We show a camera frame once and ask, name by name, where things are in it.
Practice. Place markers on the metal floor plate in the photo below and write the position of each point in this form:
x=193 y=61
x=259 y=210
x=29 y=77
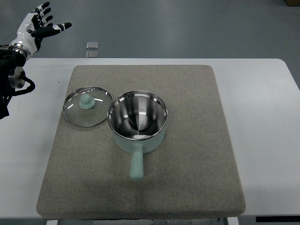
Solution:
x=92 y=45
x=92 y=54

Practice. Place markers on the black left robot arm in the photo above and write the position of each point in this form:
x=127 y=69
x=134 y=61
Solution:
x=13 y=79

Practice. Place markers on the mint green saucepan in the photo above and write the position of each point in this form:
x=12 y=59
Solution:
x=138 y=122

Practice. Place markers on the upper metal floor plate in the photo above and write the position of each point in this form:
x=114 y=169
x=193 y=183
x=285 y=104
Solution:
x=92 y=45

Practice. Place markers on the black table control panel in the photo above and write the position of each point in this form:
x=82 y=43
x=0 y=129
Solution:
x=277 y=219

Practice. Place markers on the lower metal floor plate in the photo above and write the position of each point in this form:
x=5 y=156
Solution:
x=92 y=54

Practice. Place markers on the glass lid with green knob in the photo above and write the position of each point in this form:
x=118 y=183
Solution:
x=87 y=106

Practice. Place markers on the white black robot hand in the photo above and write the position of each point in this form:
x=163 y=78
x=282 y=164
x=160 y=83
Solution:
x=34 y=28

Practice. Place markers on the cardboard box corner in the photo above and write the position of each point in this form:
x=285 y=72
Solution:
x=293 y=3

